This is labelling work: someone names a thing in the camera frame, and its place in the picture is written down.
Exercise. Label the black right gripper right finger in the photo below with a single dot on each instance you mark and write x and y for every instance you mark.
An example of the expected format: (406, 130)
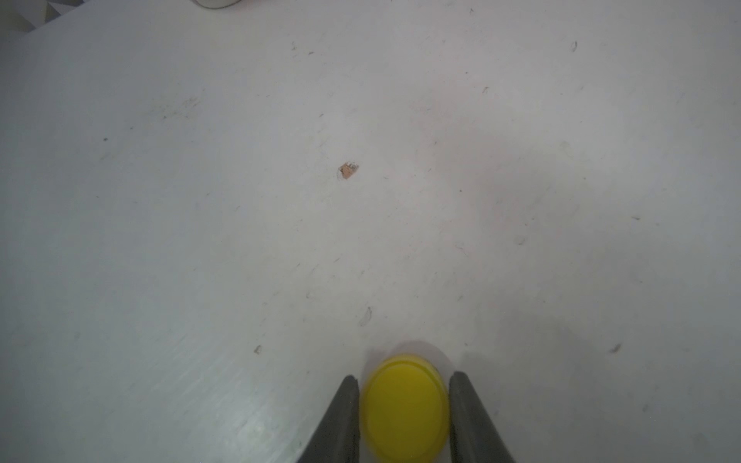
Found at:
(473, 436)

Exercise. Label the orange patterned ceramic bowl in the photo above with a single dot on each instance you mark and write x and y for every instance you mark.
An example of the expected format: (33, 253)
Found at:
(216, 4)

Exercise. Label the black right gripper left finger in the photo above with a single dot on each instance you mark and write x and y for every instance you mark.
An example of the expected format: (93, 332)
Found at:
(337, 437)

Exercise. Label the yellow jar lid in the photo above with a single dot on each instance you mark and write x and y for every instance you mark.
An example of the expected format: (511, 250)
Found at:
(405, 410)

